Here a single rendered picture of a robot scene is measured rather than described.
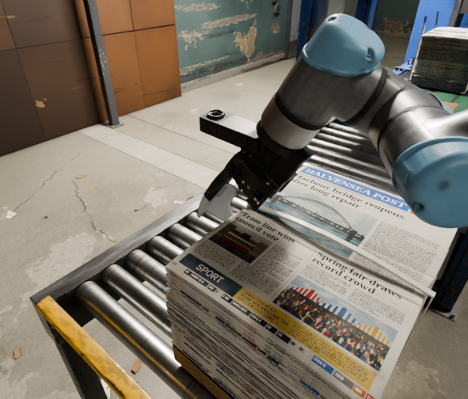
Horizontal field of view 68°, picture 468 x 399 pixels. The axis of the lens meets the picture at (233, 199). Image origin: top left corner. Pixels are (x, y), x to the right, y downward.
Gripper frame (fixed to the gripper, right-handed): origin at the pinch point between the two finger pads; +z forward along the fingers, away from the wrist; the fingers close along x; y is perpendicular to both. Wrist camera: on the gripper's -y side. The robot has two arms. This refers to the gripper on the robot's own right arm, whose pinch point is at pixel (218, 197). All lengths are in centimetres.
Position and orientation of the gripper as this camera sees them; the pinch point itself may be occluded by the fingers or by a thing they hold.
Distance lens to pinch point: 63.0
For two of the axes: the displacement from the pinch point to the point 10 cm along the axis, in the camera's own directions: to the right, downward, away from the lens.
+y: 6.6, 7.3, -1.6
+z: -4.0, 5.3, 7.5
